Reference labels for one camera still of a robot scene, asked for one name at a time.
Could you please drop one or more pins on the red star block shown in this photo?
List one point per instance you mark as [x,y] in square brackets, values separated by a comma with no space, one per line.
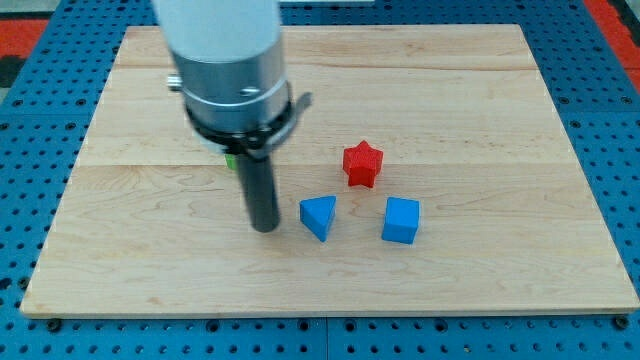
[362,164]

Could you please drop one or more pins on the blue cube block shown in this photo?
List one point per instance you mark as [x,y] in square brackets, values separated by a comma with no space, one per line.
[401,220]

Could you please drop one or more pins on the green block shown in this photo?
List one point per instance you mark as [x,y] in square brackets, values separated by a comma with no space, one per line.
[231,162]

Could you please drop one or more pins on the wooden board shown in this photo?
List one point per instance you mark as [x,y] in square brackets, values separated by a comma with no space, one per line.
[153,225]

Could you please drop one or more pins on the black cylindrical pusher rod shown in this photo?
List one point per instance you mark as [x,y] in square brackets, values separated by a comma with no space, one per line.
[259,190]

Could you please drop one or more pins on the blue triangle block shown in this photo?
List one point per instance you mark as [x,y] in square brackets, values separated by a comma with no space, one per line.
[317,215]

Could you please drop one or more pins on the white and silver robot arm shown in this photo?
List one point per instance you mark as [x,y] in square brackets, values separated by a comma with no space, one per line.
[232,76]

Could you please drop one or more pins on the black clamp ring mount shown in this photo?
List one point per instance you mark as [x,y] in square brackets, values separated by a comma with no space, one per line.
[258,143]

